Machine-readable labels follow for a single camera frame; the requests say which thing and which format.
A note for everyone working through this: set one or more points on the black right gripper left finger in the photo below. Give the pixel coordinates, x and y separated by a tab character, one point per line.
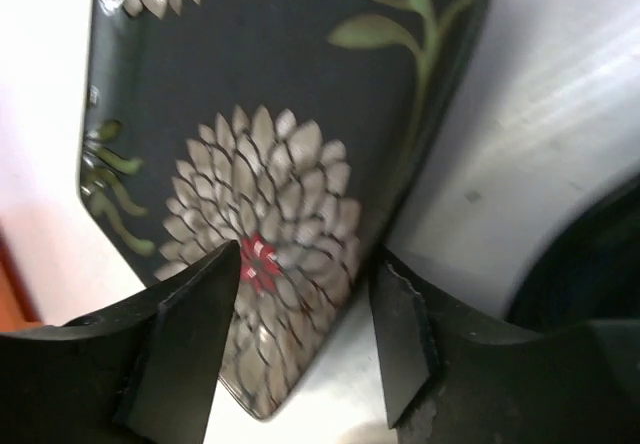
142	370

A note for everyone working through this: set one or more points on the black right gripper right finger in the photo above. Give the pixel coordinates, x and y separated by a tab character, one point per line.
452	374

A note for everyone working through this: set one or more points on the black floral square plate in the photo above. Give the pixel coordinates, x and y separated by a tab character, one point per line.
294	128

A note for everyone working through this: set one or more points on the orange plastic bin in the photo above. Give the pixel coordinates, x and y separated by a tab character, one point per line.
17	309

